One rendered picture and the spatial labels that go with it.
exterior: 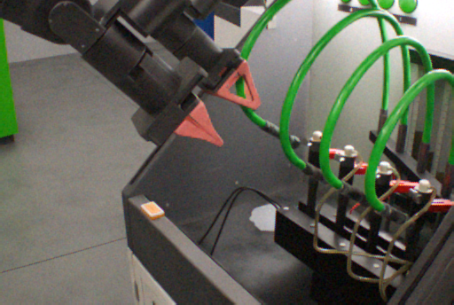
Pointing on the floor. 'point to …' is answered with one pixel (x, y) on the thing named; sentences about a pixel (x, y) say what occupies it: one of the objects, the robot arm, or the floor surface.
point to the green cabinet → (9, 126)
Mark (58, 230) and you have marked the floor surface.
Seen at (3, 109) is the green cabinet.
